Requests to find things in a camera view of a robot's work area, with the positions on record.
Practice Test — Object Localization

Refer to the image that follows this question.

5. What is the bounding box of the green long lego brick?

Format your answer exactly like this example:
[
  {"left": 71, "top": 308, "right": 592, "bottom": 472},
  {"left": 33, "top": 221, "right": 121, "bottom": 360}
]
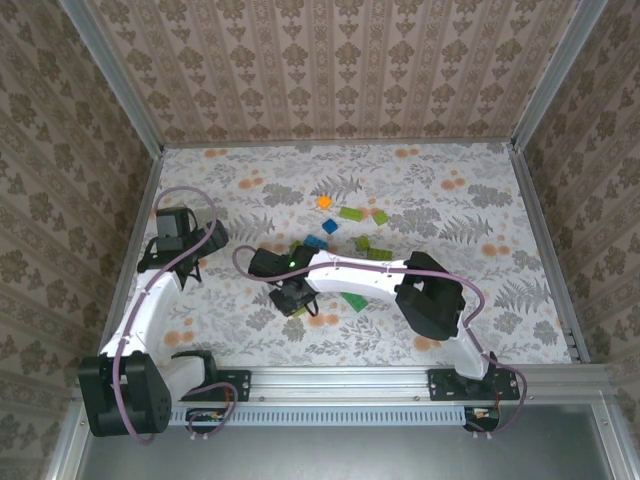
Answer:
[{"left": 341, "top": 291, "right": 369, "bottom": 315}]

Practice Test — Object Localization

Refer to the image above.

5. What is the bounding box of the black connector box with wires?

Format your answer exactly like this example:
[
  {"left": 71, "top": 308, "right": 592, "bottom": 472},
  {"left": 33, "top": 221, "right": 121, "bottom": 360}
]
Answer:
[
  {"left": 463, "top": 405, "right": 502, "bottom": 434},
  {"left": 185, "top": 407, "right": 227, "bottom": 435}
]

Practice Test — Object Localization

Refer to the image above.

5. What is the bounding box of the grey metal panel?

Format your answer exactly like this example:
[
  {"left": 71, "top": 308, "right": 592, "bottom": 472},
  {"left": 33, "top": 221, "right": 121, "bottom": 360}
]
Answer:
[{"left": 74, "top": 405, "right": 619, "bottom": 480}]

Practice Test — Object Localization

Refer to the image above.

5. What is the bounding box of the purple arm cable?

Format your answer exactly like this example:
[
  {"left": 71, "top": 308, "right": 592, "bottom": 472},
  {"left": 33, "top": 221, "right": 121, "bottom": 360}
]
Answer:
[
  {"left": 113, "top": 185, "right": 239, "bottom": 446},
  {"left": 232, "top": 244, "right": 529, "bottom": 441}
]

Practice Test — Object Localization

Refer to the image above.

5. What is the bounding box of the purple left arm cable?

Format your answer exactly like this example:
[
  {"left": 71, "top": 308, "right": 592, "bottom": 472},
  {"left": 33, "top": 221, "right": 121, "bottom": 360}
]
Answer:
[{"left": 113, "top": 185, "right": 239, "bottom": 446}]

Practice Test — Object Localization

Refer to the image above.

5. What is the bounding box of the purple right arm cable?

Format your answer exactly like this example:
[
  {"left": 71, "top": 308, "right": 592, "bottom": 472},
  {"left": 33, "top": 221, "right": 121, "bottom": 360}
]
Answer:
[{"left": 232, "top": 244, "right": 529, "bottom": 441}]

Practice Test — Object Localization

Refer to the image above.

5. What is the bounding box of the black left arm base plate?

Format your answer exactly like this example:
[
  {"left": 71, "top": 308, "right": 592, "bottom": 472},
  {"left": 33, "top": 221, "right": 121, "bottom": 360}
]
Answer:
[{"left": 212, "top": 368, "right": 252, "bottom": 403}]

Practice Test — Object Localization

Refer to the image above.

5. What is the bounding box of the thin aluminium frame rail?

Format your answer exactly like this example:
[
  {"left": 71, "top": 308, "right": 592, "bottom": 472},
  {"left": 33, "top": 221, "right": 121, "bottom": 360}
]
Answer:
[{"left": 160, "top": 138, "right": 517, "bottom": 150}]

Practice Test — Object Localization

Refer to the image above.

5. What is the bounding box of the floral printed table cover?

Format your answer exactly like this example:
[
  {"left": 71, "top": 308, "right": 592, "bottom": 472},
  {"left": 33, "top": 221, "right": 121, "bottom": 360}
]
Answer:
[{"left": 107, "top": 142, "right": 574, "bottom": 369}]

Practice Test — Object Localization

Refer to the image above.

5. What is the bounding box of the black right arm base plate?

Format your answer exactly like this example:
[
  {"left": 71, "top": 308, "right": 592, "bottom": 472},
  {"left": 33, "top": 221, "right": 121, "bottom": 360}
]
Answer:
[{"left": 427, "top": 368, "right": 521, "bottom": 403}]

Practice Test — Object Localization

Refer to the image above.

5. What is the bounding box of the aluminium frame corner post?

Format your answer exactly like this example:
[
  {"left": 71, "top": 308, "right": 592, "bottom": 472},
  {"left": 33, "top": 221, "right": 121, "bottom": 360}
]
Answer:
[
  {"left": 592, "top": 392, "right": 640, "bottom": 480},
  {"left": 47, "top": 399, "right": 96, "bottom": 480}
]

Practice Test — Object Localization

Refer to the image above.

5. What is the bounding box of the aluminium mounting rail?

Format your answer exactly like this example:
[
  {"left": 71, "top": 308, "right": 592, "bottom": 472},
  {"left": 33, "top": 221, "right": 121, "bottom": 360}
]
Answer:
[{"left": 74, "top": 363, "right": 614, "bottom": 407}]

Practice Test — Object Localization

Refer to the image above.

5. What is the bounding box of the grey slotted cable duct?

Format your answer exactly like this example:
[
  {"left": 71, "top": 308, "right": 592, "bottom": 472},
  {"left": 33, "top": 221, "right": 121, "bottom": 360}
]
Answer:
[{"left": 169, "top": 405, "right": 469, "bottom": 427}]

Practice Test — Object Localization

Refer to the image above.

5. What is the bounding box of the aluminium side frame rail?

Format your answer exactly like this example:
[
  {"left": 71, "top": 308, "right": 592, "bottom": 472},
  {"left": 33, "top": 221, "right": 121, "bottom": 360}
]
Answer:
[
  {"left": 508, "top": 143, "right": 592, "bottom": 365},
  {"left": 93, "top": 149, "right": 166, "bottom": 366}
]

